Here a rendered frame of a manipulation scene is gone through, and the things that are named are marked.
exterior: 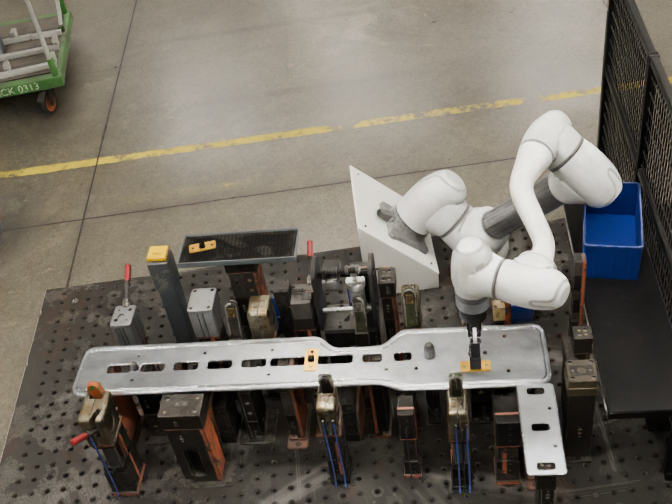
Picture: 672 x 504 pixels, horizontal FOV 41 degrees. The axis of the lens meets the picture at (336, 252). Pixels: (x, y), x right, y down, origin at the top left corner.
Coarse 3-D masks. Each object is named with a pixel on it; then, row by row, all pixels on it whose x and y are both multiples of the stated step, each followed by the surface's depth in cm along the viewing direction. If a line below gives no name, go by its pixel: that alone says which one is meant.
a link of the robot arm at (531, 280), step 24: (528, 144) 249; (528, 168) 244; (528, 192) 238; (528, 216) 232; (552, 240) 226; (504, 264) 218; (528, 264) 216; (552, 264) 218; (504, 288) 216; (528, 288) 214; (552, 288) 212
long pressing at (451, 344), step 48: (432, 336) 260; (480, 336) 257; (528, 336) 255; (144, 384) 260; (192, 384) 258; (240, 384) 255; (288, 384) 253; (336, 384) 251; (384, 384) 249; (432, 384) 247; (480, 384) 245
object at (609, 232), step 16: (624, 192) 278; (640, 192) 271; (592, 208) 285; (608, 208) 283; (624, 208) 282; (640, 208) 266; (592, 224) 282; (608, 224) 281; (624, 224) 280; (640, 224) 261; (592, 240) 277; (608, 240) 276; (624, 240) 275; (640, 240) 258; (592, 256) 259; (608, 256) 258; (624, 256) 257; (640, 256) 256; (592, 272) 263; (608, 272) 262; (624, 272) 261
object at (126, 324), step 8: (120, 312) 276; (128, 312) 275; (136, 312) 277; (112, 320) 273; (120, 320) 273; (128, 320) 272; (136, 320) 277; (112, 328) 273; (120, 328) 272; (128, 328) 272; (136, 328) 277; (144, 328) 284; (120, 336) 275; (128, 336) 275; (136, 336) 276; (144, 336) 283; (120, 344) 277; (128, 344) 277; (136, 344) 277; (152, 368) 289; (160, 400) 294
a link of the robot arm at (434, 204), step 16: (432, 176) 304; (448, 176) 303; (416, 192) 305; (432, 192) 301; (448, 192) 301; (464, 192) 304; (400, 208) 310; (416, 208) 305; (432, 208) 303; (448, 208) 302; (464, 208) 306; (416, 224) 307; (432, 224) 306; (448, 224) 305
